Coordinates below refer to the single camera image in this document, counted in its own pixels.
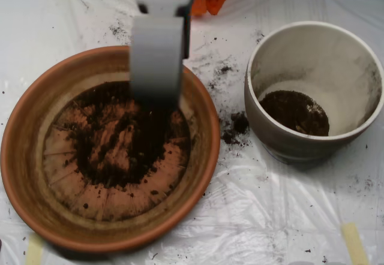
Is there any dark soil pile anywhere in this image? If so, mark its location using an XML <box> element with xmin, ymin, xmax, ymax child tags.
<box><xmin>67</xmin><ymin>80</ymin><xmax>182</xmax><ymax>189</ymax></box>

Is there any dark soil heap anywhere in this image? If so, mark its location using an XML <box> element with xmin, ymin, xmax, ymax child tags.
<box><xmin>259</xmin><ymin>90</ymin><xmax>330</xmax><ymax>137</ymax></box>

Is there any spilled soil patch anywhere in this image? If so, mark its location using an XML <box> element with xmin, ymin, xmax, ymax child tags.
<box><xmin>220</xmin><ymin>111</ymin><xmax>251</xmax><ymax>146</ymax></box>

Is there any white ceramic plant pot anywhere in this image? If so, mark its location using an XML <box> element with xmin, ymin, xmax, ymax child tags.
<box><xmin>244</xmin><ymin>21</ymin><xmax>384</xmax><ymax>165</ymax></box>

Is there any terracotta clay saucer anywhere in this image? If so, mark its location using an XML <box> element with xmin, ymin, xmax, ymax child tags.
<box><xmin>0</xmin><ymin>45</ymin><xmax>221</xmax><ymax>254</ymax></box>

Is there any clear plastic cover sheet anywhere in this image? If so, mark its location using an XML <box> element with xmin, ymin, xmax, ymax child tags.
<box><xmin>0</xmin><ymin>0</ymin><xmax>384</xmax><ymax>265</ymax></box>

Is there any beige masking tape strip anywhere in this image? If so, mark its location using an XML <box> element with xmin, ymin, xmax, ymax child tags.
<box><xmin>25</xmin><ymin>233</ymin><xmax>45</xmax><ymax>265</ymax></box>
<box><xmin>341</xmin><ymin>222</ymin><xmax>370</xmax><ymax>265</ymax></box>

